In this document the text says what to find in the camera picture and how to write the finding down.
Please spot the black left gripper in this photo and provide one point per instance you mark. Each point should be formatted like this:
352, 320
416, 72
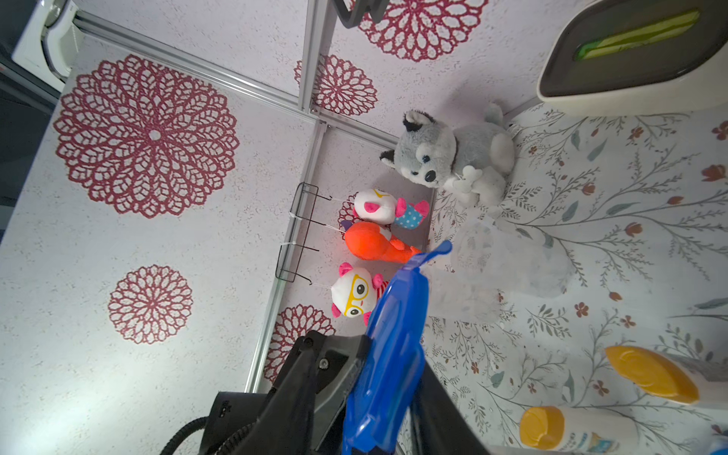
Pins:
339, 363

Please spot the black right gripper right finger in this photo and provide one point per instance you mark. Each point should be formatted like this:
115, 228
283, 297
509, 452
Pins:
437, 427

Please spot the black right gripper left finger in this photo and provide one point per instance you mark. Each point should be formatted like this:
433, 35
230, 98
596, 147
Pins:
280, 423

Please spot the yellow cap bottle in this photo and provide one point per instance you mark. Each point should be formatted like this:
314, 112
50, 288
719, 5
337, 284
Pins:
577, 431
678, 379

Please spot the white plush with glasses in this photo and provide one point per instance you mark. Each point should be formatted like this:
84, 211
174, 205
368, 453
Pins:
356, 292

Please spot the orange red plush toy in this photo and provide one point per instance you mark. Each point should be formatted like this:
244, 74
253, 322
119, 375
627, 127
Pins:
371, 242

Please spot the white pink plush upper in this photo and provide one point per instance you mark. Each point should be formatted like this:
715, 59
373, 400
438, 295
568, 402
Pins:
384, 209

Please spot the grey husky plush toy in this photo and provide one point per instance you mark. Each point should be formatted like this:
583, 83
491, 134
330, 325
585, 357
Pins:
472, 163

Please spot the cream tissue box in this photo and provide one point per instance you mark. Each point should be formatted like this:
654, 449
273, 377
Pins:
633, 58

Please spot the black wire wall basket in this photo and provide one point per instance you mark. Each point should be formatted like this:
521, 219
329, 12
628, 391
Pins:
301, 219

